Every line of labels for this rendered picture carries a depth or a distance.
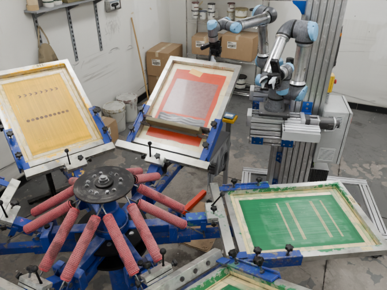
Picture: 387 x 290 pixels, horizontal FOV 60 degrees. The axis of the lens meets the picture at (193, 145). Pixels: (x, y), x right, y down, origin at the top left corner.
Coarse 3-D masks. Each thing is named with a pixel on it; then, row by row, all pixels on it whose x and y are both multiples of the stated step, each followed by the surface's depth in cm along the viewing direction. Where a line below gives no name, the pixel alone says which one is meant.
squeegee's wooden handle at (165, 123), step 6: (150, 120) 232; (156, 120) 230; (162, 120) 229; (162, 126) 233; (168, 126) 229; (174, 126) 225; (180, 126) 224; (186, 126) 222; (192, 126) 221; (192, 132) 224; (198, 132) 221
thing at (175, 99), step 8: (176, 72) 261; (184, 72) 259; (176, 80) 257; (184, 80) 255; (192, 80) 254; (168, 88) 255; (176, 88) 253; (184, 88) 252; (192, 88) 250; (168, 96) 251; (176, 96) 250; (184, 96) 248; (168, 104) 248; (176, 104) 246; (184, 104) 245; (168, 112) 244; (176, 112) 243; (152, 128) 241; (160, 136) 236; (168, 136) 234
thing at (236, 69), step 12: (168, 60) 264; (180, 60) 261; (192, 60) 258; (204, 60) 256; (168, 72) 261; (156, 84) 255; (156, 96) 251; (228, 96) 235; (144, 144) 232; (156, 144) 229; (192, 156) 219
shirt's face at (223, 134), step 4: (220, 132) 284; (224, 132) 284; (228, 132) 284; (220, 136) 279; (224, 136) 279; (220, 140) 273; (216, 144) 268; (220, 144) 268; (216, 148) 263; (212, 156) 254
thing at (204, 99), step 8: (200, 80) 252; (208, 80) 250; (216, 80) 249; (224, 80) 247; (200, 88) 248; (208, 88) 247; (216, 88) 245; (192, 96) 246; (200, 96) 245; (208, 96) 243; (216, 96) 242; (192, 104) 243; (200, 104) 241; (208, 104) 240; (216, 104) 238; (184, 112) 241; (192, 112) 240; (200, 112) 238; (208, 112) 237; (208, 120) 233; (176, 136) 233; (184, 136) 231; (192, 136) 230; (192, 144) 227
